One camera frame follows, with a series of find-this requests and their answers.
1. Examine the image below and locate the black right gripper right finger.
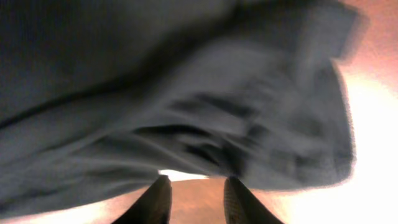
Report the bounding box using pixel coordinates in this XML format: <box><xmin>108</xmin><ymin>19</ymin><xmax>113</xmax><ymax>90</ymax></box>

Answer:
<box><xmin>223</xmin><ymin>177</ymin><xmax>284</xmax><ymax>224</ymax></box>

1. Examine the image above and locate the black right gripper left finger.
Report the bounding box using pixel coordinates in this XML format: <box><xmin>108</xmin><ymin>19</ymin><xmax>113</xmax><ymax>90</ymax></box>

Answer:
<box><xmin>112</xmin><ymin>175</ymin><xmax>172</xmax><ymax>224</ymax></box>

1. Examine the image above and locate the dark green t-shirt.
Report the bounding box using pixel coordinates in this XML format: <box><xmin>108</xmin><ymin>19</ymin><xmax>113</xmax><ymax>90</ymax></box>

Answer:
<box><xmin>1</xmin><ymin>0</ymin><xmax>359</xmax><ymax>218</ymax></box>

